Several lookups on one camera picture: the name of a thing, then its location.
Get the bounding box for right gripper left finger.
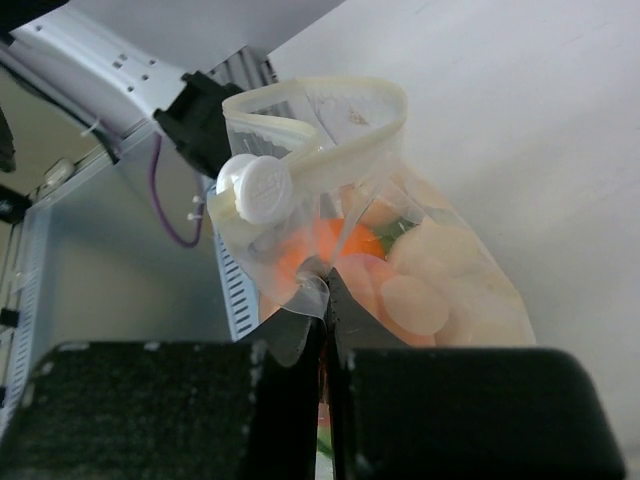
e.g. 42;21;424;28
1;292;327;479

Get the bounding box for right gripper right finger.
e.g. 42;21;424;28
327;271;627;479

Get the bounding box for peach fruit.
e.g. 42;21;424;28
336;222;435;347

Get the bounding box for green lettuce leaf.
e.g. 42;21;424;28
373;217;416;255

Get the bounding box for orange fruit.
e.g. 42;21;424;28
277;217;389;296

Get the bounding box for clear zip top bag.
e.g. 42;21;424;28
207;77;535;347

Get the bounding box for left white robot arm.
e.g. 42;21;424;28
8;6;241;179

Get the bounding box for white bag zipper slider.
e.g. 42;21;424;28
216;153;293;225

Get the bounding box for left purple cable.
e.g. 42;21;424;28
148;132;204;249

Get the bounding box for white slotted cable duct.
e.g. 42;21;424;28
0;199;261;431

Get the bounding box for aluminium mounting rail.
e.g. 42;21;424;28
207;46;278;91

